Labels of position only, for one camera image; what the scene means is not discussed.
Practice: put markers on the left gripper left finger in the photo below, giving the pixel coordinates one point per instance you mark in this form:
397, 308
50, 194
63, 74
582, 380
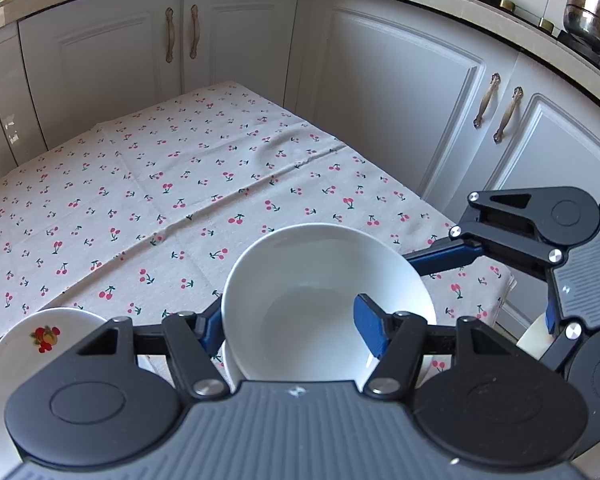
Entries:
192, 340

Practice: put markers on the gloved right hand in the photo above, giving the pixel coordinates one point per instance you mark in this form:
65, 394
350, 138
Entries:
536, 339

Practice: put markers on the white kitchen base cabinets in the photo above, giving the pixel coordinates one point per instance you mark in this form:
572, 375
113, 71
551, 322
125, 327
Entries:
438, 106

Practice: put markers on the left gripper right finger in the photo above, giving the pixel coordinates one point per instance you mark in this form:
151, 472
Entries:
395, 340

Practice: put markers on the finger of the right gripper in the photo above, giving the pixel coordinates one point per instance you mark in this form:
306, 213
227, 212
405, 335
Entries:
563, 348
444, 255

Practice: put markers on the pink-flower white bowl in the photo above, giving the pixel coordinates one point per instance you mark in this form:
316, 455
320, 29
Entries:
287, 304

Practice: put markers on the cherry print tablecloth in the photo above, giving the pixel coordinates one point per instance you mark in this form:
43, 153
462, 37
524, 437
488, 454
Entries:
145, 215

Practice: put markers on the white plate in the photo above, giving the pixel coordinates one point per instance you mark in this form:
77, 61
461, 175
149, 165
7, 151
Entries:
94, 413

